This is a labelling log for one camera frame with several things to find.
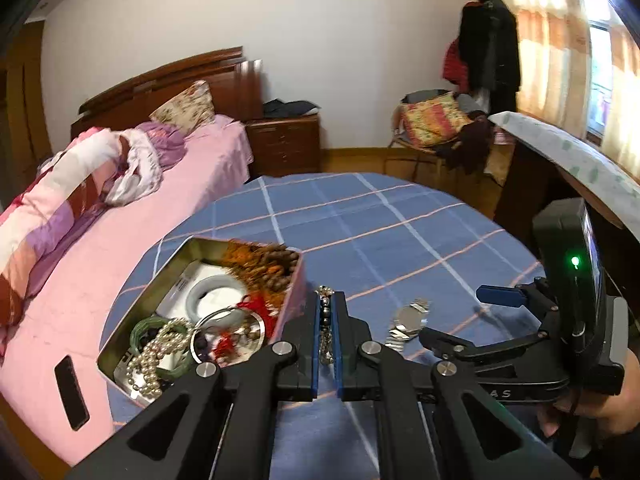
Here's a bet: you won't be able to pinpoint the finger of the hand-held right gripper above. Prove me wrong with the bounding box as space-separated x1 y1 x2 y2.
476 279 561 332
419 326 551 367

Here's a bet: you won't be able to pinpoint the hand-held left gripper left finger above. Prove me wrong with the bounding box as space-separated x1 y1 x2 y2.
65 290 321 480

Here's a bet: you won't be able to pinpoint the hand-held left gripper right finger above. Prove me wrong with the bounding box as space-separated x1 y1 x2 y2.
331 290 581 480

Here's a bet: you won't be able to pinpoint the dark bead chain bracelet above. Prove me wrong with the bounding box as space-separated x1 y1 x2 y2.
315 285 337 367

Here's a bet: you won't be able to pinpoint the metal tin box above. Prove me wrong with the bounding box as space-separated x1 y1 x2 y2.
96 235 307 409

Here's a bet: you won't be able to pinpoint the white pearl necklace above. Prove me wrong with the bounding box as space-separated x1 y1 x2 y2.
126 319 195 397

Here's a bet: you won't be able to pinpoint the person's right hand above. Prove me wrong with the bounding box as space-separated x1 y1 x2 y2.
537 384 640 442

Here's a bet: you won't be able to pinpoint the silver wristwatch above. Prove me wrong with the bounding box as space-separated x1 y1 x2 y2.
385 297 432 352

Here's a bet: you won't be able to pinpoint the silver bangle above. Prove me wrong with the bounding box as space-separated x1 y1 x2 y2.
190 308 266 364

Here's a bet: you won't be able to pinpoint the red tassel ornament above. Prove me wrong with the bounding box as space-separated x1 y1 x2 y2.
235 294 281 342

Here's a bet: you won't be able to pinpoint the wooden prayer beads orange tassel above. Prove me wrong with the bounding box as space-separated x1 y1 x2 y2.
220 241 302 311

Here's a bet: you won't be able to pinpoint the dark wooden desk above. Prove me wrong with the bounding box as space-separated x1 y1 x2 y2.
492 132 640 273

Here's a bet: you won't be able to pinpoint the blue plaid tablecloth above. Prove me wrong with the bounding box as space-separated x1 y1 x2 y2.
100 172 547 480

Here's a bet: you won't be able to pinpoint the pale jade bangle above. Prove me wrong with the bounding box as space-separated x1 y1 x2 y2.
186 274 249 319

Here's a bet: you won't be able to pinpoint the printed paper sheet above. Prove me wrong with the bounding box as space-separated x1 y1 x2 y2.
169 259 237 322

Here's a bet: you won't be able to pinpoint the white green patterned desk cover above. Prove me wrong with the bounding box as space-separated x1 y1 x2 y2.
487 111 640 247

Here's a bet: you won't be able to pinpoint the dark brown garment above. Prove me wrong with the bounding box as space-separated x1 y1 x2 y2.
435 119 494 174

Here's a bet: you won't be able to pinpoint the green bangle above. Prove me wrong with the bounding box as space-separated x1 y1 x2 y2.
131 315 197 379

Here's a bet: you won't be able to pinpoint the rattan chair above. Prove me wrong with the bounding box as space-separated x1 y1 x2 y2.
387 91 496 177

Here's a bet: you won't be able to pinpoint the patterned orange cushion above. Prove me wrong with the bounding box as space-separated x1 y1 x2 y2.
400 92 474 149

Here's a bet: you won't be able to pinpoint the wooden nightstand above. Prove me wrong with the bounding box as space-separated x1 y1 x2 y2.
245 114 322 179

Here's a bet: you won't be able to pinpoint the wooden bed pink sheet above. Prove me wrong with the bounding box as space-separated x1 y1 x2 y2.
0 46 264 467

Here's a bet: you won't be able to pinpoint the window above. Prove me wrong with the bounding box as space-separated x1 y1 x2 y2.
586 22 617 137

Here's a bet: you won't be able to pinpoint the dark folded clothes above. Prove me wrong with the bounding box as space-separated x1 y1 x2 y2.
262 100 321 120

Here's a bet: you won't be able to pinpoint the red hanging garment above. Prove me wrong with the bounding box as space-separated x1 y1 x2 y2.
441 37 469 87

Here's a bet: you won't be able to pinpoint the black smartphone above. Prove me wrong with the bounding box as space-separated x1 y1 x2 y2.
53 355 91 432

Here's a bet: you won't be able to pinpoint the purple cloth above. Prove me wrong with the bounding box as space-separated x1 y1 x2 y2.
137 121 187 171

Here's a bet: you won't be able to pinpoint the black hanging coat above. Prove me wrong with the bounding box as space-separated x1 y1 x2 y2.
457 0 522 107

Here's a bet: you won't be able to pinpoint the orange cream curtain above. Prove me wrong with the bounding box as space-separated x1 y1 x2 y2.
472 0 640 182

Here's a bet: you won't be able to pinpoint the floral pillow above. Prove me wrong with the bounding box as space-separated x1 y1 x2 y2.
149 80 216 136

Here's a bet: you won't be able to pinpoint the pink patchwork quilt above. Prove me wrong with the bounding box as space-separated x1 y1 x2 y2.
0 127 164 327

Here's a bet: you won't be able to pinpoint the brown wooden wardrobe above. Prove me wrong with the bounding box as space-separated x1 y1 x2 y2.
0 20 54 202

